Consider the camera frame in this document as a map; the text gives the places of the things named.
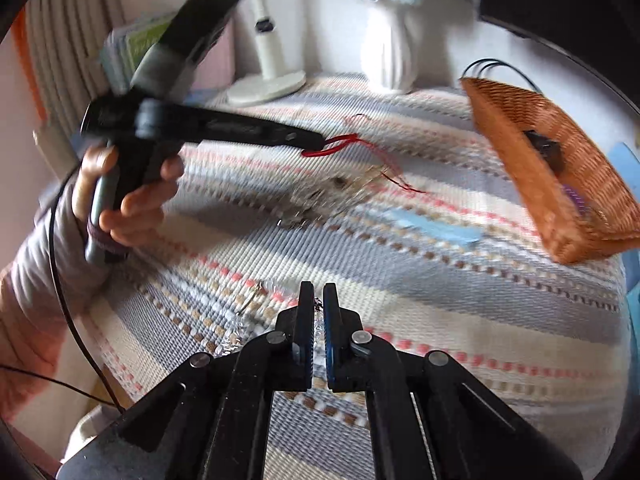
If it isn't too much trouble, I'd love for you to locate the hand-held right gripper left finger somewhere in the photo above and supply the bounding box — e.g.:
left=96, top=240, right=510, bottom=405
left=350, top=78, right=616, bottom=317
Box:
left=56, top=282, right=316, bottom=480

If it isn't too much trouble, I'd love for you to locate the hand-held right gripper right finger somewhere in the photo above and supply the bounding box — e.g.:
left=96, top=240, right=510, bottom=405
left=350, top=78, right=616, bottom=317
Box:
left=322, top=282, right=584, bottom=480

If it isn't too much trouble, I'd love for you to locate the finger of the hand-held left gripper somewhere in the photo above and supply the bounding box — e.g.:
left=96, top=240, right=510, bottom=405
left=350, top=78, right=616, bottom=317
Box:
left=136, top=99, right=326, bottom=152

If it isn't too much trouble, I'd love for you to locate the clear crystal bead necklace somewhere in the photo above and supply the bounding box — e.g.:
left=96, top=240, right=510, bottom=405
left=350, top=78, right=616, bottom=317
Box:
left=214, top=296, right=325, bottom=361

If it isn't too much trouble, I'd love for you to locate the red string bracelet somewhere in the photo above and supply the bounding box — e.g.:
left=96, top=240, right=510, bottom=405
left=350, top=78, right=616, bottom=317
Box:
left=301, top=132, right=362, bottom=159

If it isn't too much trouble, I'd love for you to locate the brown wicker basket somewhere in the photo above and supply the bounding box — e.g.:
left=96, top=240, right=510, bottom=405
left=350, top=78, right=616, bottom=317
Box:
left=460, top=77, right=640, bottom=266

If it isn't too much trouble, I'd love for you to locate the person's left forearm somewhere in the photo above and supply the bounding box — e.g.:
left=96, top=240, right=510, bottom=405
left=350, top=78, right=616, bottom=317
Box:
left=0, top=174, right=113, bottom=423

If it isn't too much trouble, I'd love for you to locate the person's left hand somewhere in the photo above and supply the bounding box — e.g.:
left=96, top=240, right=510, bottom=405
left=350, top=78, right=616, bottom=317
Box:
left=72, top=144, right=184, bottom=249

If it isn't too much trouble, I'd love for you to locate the stack of books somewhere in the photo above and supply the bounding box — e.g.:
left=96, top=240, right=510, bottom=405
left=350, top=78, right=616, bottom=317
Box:
left=99, top=12, right=236, bottom=97

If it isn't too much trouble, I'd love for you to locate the white desk lamp base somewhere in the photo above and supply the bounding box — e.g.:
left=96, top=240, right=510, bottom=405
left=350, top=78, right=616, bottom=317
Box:
left=227, top=0, right=307, bottom=107

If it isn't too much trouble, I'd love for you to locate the striped woven tablecloth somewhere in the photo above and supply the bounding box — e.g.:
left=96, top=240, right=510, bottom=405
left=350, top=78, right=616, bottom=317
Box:
left=62, top=73, right=632, bottom=480

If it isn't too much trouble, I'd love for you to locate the white ribbed radiator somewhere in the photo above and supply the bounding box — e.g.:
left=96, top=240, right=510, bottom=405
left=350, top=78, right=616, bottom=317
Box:
left=24, top=0, right=127, bottom=137

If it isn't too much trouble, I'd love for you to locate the clear plastic bag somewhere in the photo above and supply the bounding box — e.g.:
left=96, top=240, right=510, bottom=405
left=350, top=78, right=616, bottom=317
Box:
left=274, top=164, right=393, bottom=227

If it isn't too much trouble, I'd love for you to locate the light blue flat strip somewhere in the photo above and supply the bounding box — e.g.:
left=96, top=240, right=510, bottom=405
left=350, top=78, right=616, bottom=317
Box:
left=359, top=209, right=484, bottom=247

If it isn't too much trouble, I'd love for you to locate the white ribbed vase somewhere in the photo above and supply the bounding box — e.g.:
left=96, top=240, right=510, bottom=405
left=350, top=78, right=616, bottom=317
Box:
left=360, top=0, right=427, bottom=94

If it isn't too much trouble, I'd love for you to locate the purple item in basket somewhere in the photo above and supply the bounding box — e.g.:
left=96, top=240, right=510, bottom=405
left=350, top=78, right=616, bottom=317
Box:
left=562, top=185, right=592, bottom=217

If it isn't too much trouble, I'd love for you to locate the black item in basket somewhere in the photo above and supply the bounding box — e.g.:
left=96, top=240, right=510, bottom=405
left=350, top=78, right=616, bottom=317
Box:
left=522, top=130, right=562, bottom=169

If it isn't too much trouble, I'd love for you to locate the light blue object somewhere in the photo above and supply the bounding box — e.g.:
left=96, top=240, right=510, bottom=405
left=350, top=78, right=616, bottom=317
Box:
left=607, top=142, right=640, bottom=182

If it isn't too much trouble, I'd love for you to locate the red thread cord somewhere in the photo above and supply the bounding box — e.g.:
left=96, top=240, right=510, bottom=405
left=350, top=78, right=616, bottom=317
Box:
left=344, top=114, right=427, bottom=196

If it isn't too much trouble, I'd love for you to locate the thin black cable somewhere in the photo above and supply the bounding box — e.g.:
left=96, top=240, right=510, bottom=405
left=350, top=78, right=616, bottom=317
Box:
left=0, top=365, right=117, bottom=406

